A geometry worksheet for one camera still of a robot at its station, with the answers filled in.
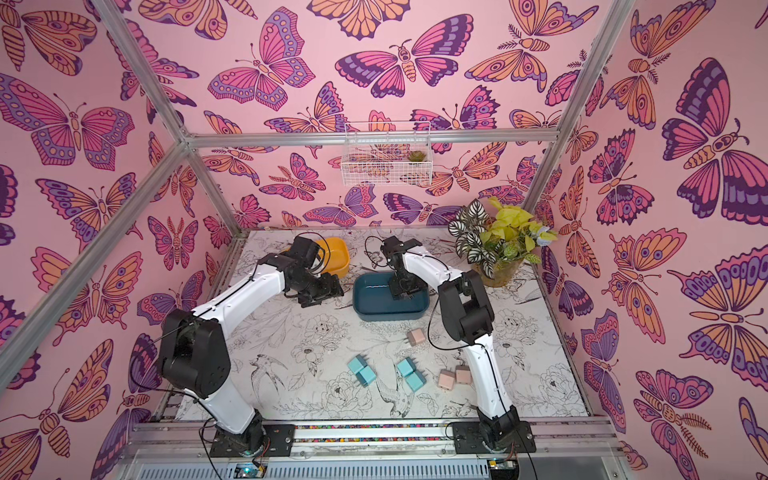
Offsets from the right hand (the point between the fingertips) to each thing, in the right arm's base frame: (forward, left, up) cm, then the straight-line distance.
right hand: (410, 290), depth 100 cm
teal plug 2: (-29, +13, +1) cm, 31 cm away
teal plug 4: (-29, -1, 0) cm, 29 cm away
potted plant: (+3, -24, +22) cm, 33 cm away
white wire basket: (+32, +6, +31) cm, 45 cm away
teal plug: (-25, +15, 0) cm, 29 cm away
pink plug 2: (-29, -9, 0) cm, 30 cm away
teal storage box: (-1, +13, -4) cm, 13 cm away
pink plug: (-16, -1, 0) cm, 16 cm away
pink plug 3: (-27, -14, -1) cm, 31 cm away
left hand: (-8, +22, +9) cm, 25 cm away
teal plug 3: (-25, +1, 0) cm, 25 cm away
